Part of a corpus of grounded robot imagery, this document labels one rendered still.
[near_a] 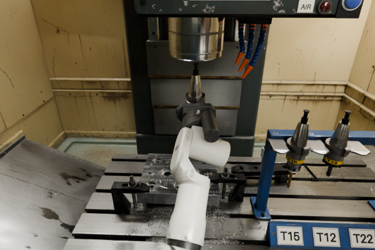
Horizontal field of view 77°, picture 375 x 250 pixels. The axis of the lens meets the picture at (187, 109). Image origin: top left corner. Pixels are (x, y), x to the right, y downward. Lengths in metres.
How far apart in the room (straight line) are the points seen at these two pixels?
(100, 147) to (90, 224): 1.03
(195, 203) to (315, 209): 0.63
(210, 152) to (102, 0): 1.28
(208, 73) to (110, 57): 0.75
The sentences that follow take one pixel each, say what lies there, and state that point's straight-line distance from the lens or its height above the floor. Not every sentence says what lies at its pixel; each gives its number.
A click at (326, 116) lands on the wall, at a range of 1.96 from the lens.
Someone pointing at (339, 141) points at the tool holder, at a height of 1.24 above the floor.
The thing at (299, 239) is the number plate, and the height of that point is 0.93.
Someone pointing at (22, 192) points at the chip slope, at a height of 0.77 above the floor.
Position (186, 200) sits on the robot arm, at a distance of 0.50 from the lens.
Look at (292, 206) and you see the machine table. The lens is 1.03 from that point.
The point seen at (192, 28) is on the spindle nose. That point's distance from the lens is 0.64.
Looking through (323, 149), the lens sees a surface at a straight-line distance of 0.77.
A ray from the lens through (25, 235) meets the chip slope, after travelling 1.29.
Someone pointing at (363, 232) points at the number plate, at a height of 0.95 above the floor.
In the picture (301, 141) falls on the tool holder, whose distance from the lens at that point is 0.73.
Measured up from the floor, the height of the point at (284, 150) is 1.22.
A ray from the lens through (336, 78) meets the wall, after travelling 1.86.
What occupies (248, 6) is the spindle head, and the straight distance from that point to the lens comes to 0.52.
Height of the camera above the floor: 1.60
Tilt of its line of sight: 25 degrees down
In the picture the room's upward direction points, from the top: straight up
